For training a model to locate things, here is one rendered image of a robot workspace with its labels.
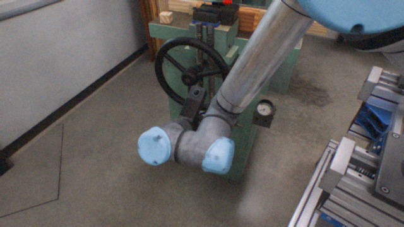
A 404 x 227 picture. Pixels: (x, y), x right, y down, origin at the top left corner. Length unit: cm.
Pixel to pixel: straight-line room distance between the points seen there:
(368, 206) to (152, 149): 53
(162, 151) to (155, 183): 102
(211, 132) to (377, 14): 34
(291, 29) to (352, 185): 42
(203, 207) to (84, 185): 73
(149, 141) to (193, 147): 9
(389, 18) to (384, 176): 46
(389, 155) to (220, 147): 42
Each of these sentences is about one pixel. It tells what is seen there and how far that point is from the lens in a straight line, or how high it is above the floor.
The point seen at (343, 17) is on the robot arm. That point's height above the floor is 119.
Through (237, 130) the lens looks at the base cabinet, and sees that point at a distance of 114.
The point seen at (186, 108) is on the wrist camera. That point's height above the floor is 84.
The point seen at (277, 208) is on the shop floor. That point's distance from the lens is 145.
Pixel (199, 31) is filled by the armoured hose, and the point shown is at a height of 95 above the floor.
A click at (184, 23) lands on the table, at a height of 90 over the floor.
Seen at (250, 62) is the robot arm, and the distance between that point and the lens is 44.
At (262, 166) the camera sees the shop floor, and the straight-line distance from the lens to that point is 158.
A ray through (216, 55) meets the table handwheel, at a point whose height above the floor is 92.
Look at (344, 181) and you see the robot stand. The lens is 68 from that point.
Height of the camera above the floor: 125
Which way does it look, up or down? 42 degrees down
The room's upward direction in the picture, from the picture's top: straight up
